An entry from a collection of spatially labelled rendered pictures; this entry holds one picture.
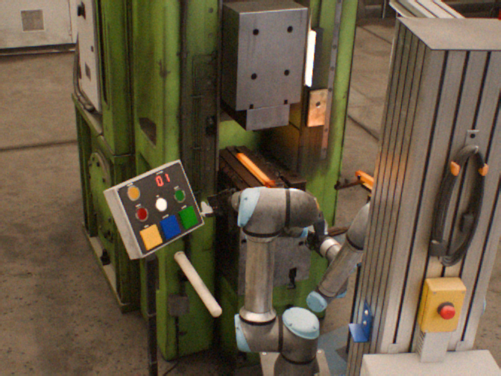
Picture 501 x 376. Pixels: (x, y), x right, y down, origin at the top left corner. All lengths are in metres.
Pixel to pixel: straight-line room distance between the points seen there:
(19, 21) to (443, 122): 6.81
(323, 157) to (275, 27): 0.80
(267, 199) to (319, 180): 1.38
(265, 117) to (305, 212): 0.95
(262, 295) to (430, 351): 0.57
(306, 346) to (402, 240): 0.69
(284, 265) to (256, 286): 1.15
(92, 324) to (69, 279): 0.45
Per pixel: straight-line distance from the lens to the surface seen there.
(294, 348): 2.22
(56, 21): 8.07
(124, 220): 2.62
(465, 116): 1.56
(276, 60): 2.85
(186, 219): 2.76
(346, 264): 2.42
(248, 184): 3.07
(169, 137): 2.93
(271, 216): 2.02
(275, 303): 3.40
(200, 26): 2.82
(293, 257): 3.27
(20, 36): 8.07
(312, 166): 3.33
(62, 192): 5.13
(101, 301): 4.02
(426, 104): 1.51
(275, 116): 2.94
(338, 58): 3.18
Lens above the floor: 2.43
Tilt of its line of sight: 28 degrees down
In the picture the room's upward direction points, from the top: 3 degrees clockwise
